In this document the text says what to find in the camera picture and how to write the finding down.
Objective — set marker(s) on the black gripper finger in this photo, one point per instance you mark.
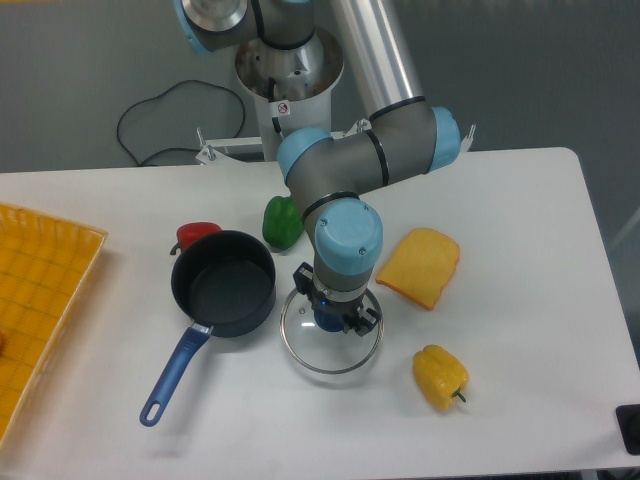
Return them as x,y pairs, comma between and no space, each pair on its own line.
362,321

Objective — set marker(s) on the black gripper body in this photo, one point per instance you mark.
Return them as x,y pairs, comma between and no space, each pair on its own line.
333,307

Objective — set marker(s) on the glass lid blue knob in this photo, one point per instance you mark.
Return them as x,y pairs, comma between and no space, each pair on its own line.
323,347

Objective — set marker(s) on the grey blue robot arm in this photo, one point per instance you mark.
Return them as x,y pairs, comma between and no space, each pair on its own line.
342,115

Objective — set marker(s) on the toast bread slice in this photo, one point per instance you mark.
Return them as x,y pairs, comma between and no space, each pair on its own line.
421,266

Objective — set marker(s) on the yellow bell pepper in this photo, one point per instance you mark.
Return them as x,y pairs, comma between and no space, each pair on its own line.
441,377

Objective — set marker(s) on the green bell pepper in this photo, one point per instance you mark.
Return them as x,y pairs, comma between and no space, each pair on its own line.
282,225

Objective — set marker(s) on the red bell pepper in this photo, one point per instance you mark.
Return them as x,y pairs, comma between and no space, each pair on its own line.
188,233

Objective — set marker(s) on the black device at table edge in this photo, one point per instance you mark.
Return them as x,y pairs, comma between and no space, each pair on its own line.
628,417

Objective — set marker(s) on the yellow plastic basket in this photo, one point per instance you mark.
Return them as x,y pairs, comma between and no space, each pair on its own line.
45,261

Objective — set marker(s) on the dark saucepan blue handle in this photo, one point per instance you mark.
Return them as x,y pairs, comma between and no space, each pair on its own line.
225,282

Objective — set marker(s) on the white metal frame bracket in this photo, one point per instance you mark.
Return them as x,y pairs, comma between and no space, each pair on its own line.
244,149

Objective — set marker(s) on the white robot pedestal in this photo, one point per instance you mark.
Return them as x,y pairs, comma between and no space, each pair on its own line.
291,89

